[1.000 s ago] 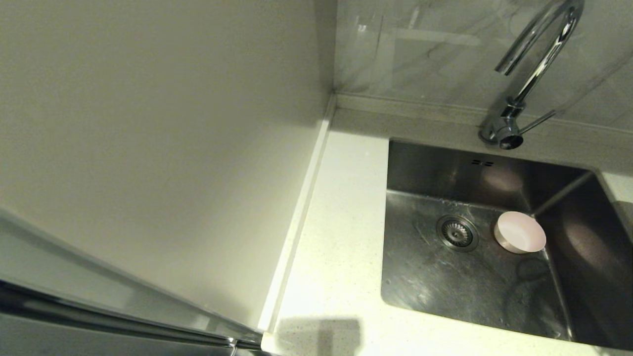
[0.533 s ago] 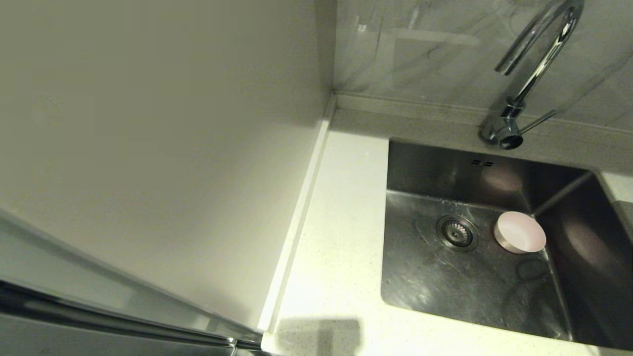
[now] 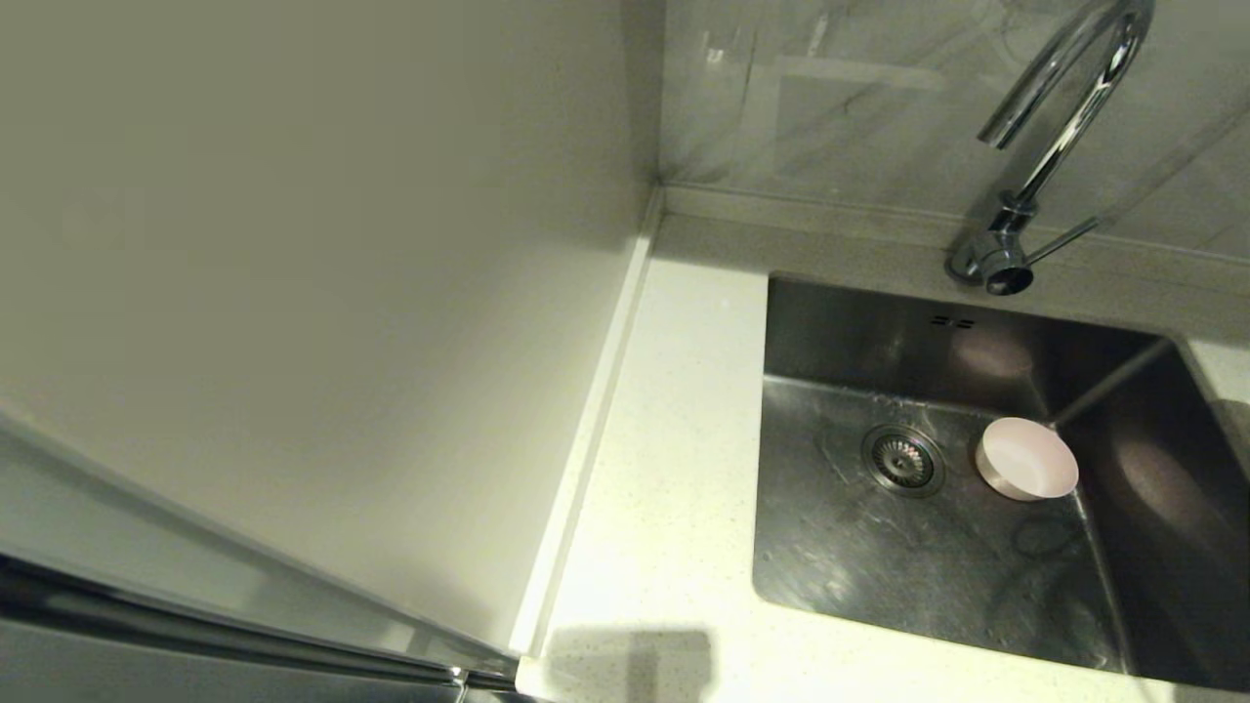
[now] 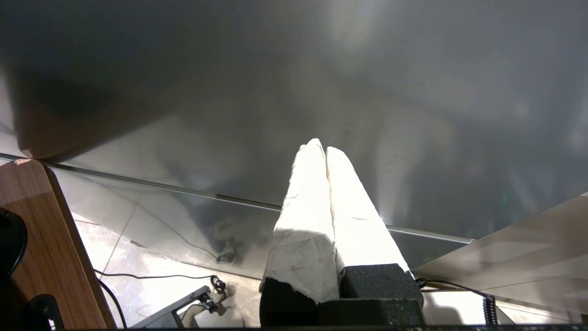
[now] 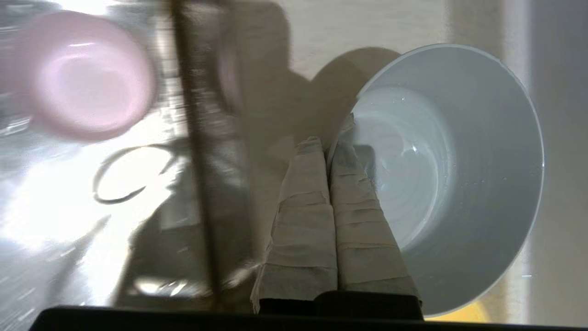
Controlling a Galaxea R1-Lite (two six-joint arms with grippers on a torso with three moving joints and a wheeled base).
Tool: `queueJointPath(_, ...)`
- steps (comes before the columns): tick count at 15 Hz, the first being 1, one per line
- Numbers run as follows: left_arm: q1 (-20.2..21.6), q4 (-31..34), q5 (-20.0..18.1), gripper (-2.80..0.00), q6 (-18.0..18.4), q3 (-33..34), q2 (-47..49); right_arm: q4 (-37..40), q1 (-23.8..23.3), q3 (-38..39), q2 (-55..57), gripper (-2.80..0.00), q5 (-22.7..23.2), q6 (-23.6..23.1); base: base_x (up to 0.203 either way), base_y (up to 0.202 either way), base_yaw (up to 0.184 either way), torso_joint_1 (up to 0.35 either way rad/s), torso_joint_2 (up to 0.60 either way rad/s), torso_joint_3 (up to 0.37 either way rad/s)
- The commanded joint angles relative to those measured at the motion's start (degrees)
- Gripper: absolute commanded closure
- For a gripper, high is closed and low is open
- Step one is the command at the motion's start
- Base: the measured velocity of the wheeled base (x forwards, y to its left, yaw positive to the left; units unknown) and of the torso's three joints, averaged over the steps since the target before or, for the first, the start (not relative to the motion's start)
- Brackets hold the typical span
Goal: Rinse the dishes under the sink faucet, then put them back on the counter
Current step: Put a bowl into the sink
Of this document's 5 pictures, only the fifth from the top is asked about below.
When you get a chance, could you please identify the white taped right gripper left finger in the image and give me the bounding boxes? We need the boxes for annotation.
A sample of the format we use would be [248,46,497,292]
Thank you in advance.
[250,137,339,314]

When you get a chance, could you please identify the pink bowl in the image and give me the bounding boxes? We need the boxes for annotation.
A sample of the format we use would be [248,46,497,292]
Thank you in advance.
[13,11,159,142]

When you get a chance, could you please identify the pale grey bowl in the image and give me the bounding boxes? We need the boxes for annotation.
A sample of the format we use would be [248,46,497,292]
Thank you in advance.
[328,43,546,319]

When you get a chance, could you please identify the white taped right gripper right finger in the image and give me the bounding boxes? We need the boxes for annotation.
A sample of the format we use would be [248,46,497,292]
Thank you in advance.
[317,113,424,320]

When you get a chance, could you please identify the stainless steel sink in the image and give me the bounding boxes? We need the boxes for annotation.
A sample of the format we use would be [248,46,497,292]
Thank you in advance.
[0,0,259,314]

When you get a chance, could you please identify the yellow bowl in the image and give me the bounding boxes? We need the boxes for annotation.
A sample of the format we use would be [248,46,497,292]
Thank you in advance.
[425,301,488,323]

